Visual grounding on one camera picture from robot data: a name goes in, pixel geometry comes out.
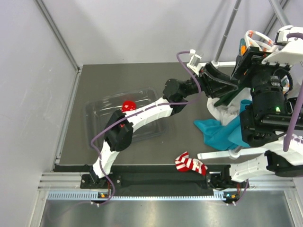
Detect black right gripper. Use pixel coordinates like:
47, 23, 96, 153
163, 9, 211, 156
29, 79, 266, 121
233, 47, 297, 127

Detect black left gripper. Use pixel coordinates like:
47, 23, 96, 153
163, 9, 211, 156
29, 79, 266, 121
179, 62, 239, 98

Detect white round clip hanger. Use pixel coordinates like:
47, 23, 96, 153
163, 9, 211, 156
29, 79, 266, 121
236, 30, 282, 65

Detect red striped santa sock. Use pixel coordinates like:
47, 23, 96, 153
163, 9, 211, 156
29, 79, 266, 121
175, 152, 208, 176

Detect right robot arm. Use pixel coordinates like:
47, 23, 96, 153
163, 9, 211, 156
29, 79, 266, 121
204, 47, 303, 188

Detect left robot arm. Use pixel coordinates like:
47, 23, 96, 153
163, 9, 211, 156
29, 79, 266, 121
89, 62, 240, 188

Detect dark green sock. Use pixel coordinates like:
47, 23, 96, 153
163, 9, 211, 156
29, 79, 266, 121
214, 87, 244, 107

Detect white cloth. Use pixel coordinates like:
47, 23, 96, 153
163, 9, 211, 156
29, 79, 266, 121
206, 88, 252, 125

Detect teal cloth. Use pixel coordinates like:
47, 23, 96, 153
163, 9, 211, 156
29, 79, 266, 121
194, 99, 252, 151

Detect red snowflake bear sock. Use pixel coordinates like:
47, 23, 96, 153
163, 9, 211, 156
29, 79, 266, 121
120, 100, 137, 128

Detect clear plastic bin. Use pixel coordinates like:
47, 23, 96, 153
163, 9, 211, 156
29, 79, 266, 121
83, 87, 166, 149

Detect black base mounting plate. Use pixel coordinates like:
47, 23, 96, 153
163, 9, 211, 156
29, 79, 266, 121
54, 164, 246, 196

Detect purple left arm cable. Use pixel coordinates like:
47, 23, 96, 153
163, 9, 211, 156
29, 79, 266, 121
47, 51, 203, 222

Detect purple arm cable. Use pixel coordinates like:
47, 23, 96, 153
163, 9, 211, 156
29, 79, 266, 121
227, 33, 303, 206
47, 51, 203, 222

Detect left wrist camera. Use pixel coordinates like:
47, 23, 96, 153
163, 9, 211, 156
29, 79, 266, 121
187, 49, 203, 72

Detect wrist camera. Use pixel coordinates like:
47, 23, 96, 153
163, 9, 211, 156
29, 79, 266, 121
261, 25, 303, 68
187, 49, 203, 72

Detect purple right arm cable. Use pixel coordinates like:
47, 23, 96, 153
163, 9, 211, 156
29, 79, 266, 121
227, 33, 303, 206

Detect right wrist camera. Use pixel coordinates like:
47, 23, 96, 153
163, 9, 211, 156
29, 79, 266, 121
261, 25, 303, 68

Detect grey drying rack frame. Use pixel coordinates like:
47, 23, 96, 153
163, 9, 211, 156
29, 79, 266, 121
186, 0, 303, 159

